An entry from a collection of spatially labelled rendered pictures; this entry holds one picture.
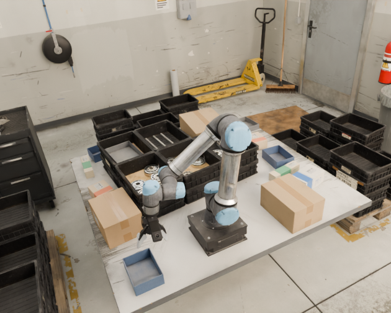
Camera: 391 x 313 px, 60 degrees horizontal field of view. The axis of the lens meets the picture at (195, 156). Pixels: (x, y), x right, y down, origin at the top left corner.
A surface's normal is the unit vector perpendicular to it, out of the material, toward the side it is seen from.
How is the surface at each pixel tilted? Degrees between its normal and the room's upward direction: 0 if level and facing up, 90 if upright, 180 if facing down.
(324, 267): 0
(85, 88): 90
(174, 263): 0
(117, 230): 90
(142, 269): 0
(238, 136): 81
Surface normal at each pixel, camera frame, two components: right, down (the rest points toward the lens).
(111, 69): 0.44, 0.44
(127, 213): -0.07, -0.85
